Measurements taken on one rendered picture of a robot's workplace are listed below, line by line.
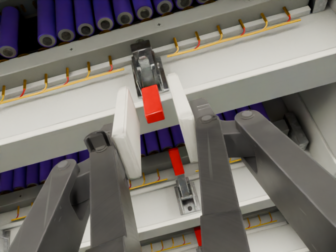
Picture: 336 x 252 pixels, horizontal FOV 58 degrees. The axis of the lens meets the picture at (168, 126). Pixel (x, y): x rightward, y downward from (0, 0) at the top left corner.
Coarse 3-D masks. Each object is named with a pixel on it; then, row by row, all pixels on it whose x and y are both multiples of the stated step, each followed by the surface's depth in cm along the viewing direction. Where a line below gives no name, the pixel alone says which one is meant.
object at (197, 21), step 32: (224, 0) 27; (256, 0) 27; (288, 0) 27; (128, 32) 27; (160, 32) 27; (192, 32) 28; (256, 32) 27; (0, 64) 28; (32, 64) 27; (64, 64) 28; (96, 64) 28
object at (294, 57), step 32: (320, 0) 27; (288, 32) 27; (320, 32) 27; (192, 64) 27; (224, 64) 27; (256, 64) 26; (288, 64) 25; (320, 64) 26; (32, 96) 28; (64, 96) 28; (96, 96) 27; (160, 96) 26; (192, 96) 26; (224, 96) 27; (256, 96) 28; (0, 128) 27; (32, 128) 26; (64, 128) 26; (96, 128) 27; (160, 128) 29; (0, 160) 28; (32, 160) 29
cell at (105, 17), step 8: (96, 0) 31; (104, 0) 31; (96, 8) 30; (104, 8) 30; (96, 16) 30; (104, 16) 30; (112, 16) 31; (96, 24) 30; (104, 24) 30; (112, 24) 31
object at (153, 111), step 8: (144, 64) 25; (144, 72) 24; (152, 72) 24; (144, 80) 23; (152, 80) 23; (144, 88) 22; (152, 88) 22; (144, 96) 21; (152, 96) 21; (144, 104) 20; (152, 104) 20; (160, 104) 20; (144, 112) 20; (152, 112) 20; (160, 112) 20; (152, 120) 20
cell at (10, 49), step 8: (8, 8) 33; (8, 16) 32; (16, 16) 33; (0, 24) 32; (8, 24) 32; (16, 24) 32; (0, 32) 31; (8, 32) 31; (16, 32) 32; (0, 40) 30; (8, 40) 30; (16, 40) 31; (0, 48) 30; (8, 48) 30; (16, 48) 31; (8, 56) 31
